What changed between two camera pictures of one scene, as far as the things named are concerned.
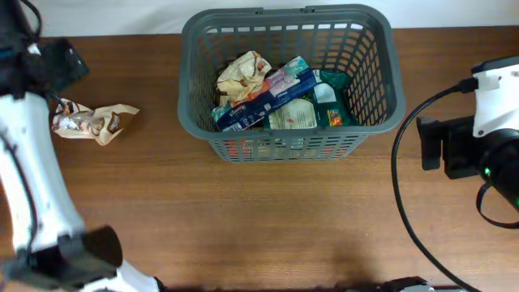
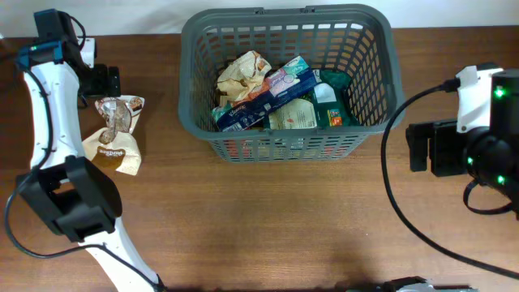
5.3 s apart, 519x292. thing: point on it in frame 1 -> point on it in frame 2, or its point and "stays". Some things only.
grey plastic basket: x=356 y=40 stays
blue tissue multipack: x=279 y=88 stays
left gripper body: x=62 y=66 -> x=95 y=80
